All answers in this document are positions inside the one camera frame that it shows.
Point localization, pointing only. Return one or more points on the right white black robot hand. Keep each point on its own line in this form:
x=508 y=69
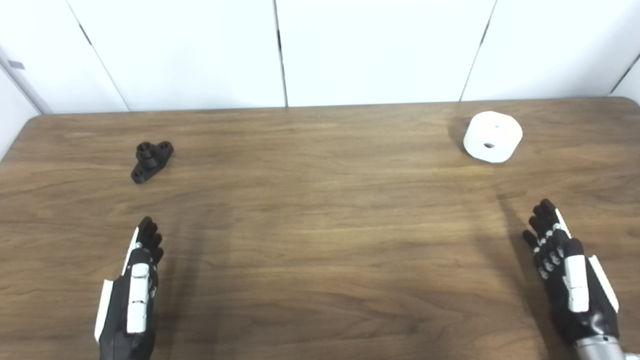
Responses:
x=577 y=285

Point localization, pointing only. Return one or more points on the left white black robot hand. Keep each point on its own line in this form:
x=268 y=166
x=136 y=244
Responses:
x=137 y=295

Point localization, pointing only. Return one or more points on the black flanged holder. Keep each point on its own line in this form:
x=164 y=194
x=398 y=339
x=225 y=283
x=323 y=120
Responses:
x=150 y=161

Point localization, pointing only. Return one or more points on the small grey wall tag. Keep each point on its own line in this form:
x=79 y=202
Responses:
x=16 y=65

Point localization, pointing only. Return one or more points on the round white piece with holes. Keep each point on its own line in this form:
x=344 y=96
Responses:
x=492 y=136

